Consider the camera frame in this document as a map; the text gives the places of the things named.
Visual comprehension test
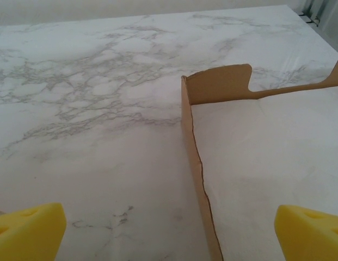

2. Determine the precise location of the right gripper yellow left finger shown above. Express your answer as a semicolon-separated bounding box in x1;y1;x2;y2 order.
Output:
0;202;67;261

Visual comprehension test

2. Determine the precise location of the white napkin stack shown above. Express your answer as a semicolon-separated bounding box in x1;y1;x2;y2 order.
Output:
190;85;338;261

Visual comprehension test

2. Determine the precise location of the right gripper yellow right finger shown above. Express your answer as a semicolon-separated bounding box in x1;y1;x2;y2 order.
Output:
274;204;338;261

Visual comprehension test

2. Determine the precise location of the brown cardboard tray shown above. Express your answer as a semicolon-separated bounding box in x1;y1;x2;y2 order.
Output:
181;54;338;261

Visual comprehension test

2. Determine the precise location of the right aluminium frame post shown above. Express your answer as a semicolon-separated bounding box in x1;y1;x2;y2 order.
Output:
299;0;322;27

